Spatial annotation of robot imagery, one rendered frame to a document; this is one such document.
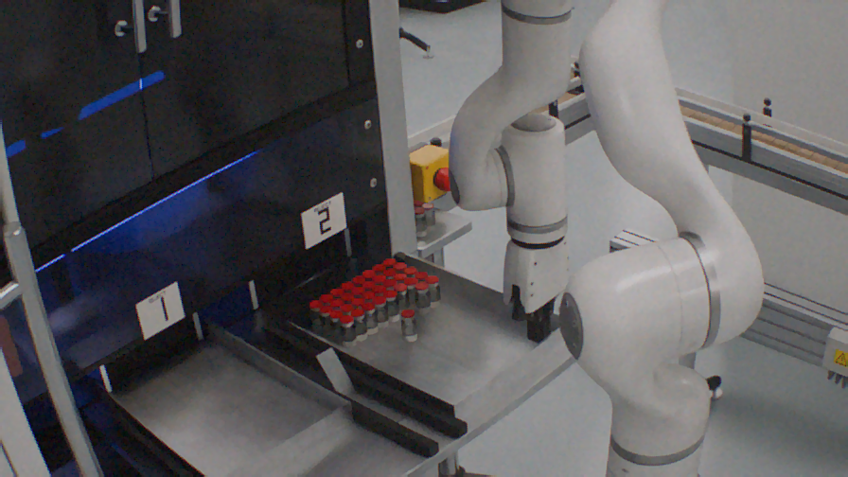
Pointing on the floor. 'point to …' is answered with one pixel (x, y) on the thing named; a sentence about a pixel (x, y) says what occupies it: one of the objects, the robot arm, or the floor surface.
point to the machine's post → (391, 142)
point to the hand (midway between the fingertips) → (538, 327)
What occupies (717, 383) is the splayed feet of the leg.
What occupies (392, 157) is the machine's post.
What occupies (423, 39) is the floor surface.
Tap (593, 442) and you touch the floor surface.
